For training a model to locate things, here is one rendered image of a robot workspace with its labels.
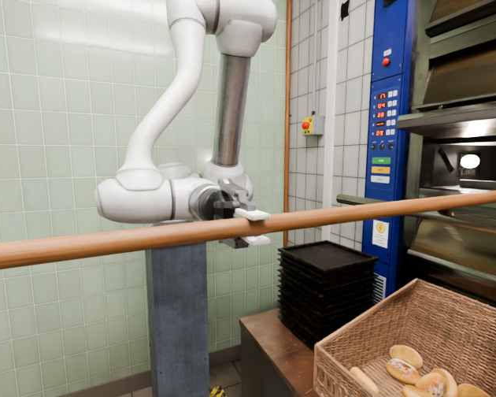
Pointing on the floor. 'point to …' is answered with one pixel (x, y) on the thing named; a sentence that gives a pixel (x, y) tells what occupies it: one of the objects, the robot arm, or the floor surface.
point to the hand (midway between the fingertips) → (252, 224)
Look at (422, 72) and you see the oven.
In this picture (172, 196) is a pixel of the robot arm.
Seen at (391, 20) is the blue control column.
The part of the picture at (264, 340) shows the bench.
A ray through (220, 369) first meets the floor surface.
